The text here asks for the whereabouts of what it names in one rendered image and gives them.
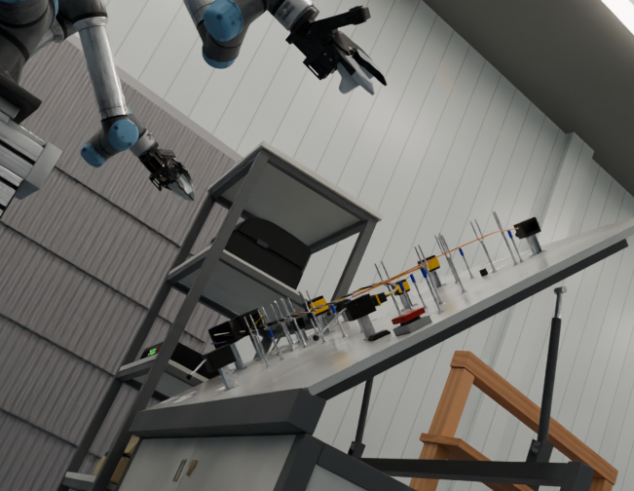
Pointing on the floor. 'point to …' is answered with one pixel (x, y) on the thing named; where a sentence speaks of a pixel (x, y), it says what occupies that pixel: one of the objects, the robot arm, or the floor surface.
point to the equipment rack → (230, 282)
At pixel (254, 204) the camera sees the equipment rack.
